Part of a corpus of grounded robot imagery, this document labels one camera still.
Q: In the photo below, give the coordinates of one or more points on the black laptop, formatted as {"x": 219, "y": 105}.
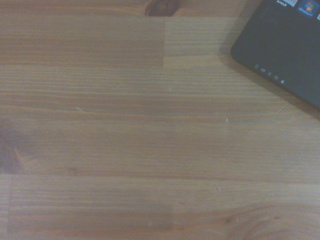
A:
{"x": 282, "y": 42}

